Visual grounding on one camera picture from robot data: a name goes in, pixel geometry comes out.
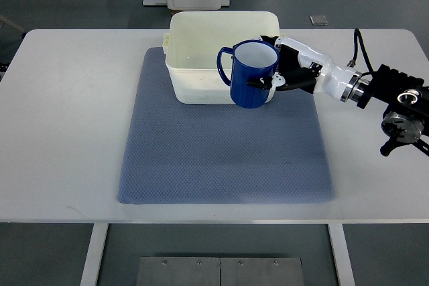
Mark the left white table leg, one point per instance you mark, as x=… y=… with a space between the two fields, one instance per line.
x=90 y=273

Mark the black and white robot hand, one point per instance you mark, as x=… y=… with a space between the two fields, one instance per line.
x=302 y=67

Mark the white table leg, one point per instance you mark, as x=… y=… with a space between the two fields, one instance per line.
x=340 y=253
x=90 y=273

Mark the white plastic box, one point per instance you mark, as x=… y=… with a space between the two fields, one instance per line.
x=193 y=43

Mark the blue mug white inside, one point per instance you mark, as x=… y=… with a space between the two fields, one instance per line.
x=252 y=61

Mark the metal base plate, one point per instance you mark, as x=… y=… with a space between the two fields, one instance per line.
x=219 y=271

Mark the small grey floor plate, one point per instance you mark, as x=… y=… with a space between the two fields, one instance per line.
x=318 y=20

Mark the blue textured mat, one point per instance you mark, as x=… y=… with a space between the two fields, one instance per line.
x=221 y=154

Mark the right white table leg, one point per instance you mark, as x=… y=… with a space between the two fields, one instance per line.
x=340 y=253

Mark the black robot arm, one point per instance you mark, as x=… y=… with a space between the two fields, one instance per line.
x=405 y=120

